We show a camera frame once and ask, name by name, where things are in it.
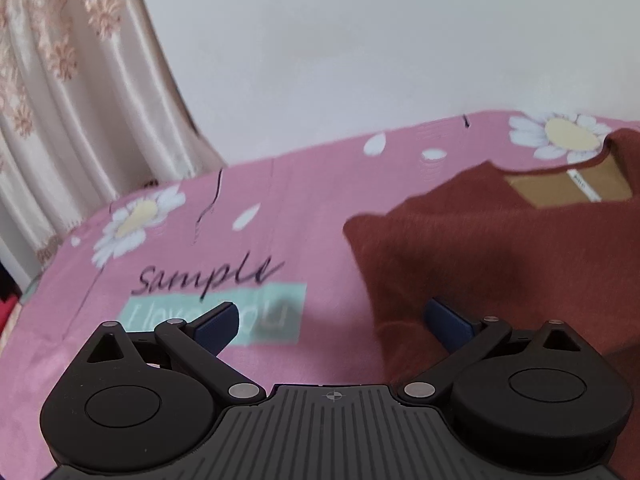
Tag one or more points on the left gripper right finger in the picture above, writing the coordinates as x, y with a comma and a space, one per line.
521, 396

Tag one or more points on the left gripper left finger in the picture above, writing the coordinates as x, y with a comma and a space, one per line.
145, 398

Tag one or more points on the dark red knit sweater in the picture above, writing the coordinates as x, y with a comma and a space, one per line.
559, 245

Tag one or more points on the red cloth pile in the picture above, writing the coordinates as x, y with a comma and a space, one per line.
6, 308

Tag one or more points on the pink floral bed sheet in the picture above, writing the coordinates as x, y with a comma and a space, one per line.
269, 237

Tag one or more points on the cream floral satin curtain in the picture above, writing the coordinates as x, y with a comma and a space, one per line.
89, 113

